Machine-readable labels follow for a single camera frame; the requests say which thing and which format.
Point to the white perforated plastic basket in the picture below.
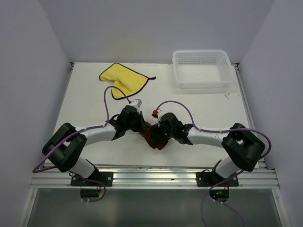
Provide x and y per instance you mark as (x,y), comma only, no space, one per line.
(202,69)

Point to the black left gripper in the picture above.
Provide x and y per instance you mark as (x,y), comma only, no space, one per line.
(142,122)

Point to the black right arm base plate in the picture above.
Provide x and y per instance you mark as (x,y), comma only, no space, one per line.
(209,179)

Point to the aluminium right side rail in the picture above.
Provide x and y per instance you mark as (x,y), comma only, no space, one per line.
(261,162)

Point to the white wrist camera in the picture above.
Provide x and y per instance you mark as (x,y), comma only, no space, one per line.
(136,103)
(157,113)

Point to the yellow microfiber towel black trim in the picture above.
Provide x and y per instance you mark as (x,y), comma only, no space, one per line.
(126,79)

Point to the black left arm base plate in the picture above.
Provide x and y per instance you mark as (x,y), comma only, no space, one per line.
(104,177)

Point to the aluminium table edge rail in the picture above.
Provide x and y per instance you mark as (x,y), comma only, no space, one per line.
(156,178)

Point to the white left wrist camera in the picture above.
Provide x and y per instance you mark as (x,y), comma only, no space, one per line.
(136,103)

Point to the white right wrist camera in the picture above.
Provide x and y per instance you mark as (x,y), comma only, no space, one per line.
(157,113)

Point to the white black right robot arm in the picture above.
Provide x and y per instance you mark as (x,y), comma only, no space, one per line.
(244,149)

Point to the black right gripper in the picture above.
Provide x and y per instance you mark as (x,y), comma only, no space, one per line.
(156,129)

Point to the brown microfiber towel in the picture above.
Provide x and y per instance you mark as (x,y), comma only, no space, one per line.
(146,136)

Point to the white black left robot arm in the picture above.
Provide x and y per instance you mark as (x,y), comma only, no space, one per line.
(65,147)

